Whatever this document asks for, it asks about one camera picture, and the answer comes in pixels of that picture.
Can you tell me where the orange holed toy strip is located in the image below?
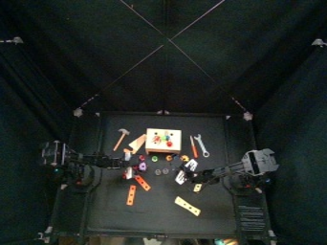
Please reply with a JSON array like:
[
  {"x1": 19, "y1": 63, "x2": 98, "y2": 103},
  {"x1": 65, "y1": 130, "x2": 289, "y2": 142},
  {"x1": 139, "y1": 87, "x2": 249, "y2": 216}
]
[
  {"x1": 126, "y1": 185, "x2": 138, "y2": 207},
  {"x1": 134, "y1": 174, "x2": 153, "y2": 192}
]

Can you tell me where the toy wooden hammer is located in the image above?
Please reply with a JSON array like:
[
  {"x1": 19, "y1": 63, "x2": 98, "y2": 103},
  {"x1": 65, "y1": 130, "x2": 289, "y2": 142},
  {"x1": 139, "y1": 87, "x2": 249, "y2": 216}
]
[{"x1": 111, "y1": 127, "x2": 133, "y2": 152}]

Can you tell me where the orange toy screwdriver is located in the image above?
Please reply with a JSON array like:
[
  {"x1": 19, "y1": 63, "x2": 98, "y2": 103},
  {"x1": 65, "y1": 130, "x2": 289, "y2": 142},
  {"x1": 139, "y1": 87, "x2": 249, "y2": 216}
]
[{"x1": 190, "y1": 135, "x2": 199, "y2": 159}]

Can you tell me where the wooden toy workbench box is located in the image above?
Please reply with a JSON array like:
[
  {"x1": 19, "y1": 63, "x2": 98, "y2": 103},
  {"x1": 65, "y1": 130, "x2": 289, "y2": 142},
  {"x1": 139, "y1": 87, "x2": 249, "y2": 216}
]
[{"x1": 145, "y1": 127, "x2": 183, "y2": 155}]

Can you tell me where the grey toy wrench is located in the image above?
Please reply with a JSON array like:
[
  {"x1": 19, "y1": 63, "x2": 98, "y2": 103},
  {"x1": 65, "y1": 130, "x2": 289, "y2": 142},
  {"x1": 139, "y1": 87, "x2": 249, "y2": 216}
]
[{"x1": 194, "y1": 133, "x2": 211, "y2": 159}]

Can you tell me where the long light holed plank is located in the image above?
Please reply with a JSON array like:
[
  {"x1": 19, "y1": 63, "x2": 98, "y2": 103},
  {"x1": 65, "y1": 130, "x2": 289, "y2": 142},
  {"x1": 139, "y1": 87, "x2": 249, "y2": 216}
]
[{"x1": 174, "y1": 195, "x2": 202, "y2": 217}]

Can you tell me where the white text label sticker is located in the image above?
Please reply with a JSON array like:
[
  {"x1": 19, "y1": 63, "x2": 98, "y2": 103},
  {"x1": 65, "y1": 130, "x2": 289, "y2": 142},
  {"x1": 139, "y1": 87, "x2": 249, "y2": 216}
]
[{"x1": 238, "y1": 205, "x2": 266, "y2": 232}]

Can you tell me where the black cloth backdrop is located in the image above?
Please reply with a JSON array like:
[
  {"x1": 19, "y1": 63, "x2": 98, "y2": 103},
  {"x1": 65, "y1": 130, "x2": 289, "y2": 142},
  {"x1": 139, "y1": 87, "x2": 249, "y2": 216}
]
[{"x1": 0, "y1": 0, "x2": 327, "y2": 245}]

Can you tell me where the thin diagonal cord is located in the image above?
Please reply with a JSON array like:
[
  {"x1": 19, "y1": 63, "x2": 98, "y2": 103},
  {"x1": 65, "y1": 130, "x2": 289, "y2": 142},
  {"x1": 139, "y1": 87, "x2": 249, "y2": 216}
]
[
  {"x1": 119, "y1": 0, "x2": 249, "y2": 113},
  {"x1": 78, "y1": 0, "x2": 226, "y2": 111}
]

